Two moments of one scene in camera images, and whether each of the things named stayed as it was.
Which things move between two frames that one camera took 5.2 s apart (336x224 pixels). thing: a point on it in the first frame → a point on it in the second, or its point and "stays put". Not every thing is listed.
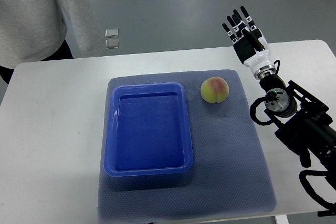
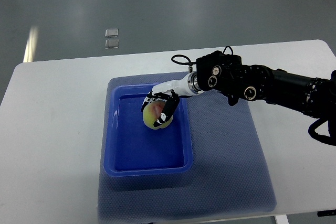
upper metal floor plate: [111, 33] stays put
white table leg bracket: [281, 219] stays put
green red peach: [214, 89] → [151, 113]
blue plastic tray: [148, 131] stays put
